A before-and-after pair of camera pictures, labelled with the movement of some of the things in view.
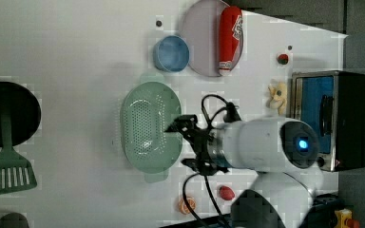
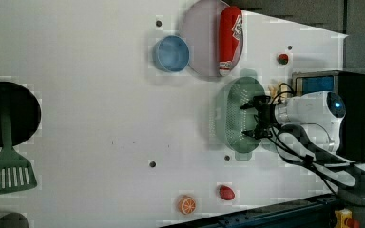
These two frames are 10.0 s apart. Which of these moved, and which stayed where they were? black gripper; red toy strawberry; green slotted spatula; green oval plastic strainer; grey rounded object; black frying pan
Moved: green oval plastic strainer; black gripper
Stayed: green slotted spatula; grey rounded object; black frying pan; red toy strawberry
